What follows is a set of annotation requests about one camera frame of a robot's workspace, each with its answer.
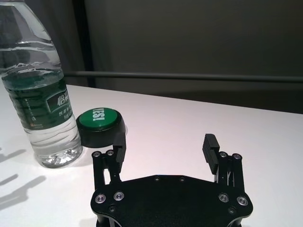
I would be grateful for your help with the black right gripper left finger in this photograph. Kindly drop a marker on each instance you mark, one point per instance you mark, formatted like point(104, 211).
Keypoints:
point(119, 153)

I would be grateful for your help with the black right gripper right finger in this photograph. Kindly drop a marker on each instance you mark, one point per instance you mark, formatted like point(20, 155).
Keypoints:
point(210, 151)

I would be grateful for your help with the clear water bottle green label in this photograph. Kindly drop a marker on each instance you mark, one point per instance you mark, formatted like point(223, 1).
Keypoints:
point(40, 94)

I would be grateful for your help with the green YES button black base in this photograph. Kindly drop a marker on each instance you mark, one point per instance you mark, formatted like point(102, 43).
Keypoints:
point(101, 127)

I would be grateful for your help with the grey horizontal rail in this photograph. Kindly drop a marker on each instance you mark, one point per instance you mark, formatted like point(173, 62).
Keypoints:
point(189, 76)

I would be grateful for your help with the dark vertical frame post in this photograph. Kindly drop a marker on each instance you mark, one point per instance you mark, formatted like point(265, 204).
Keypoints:
point(82, 42)

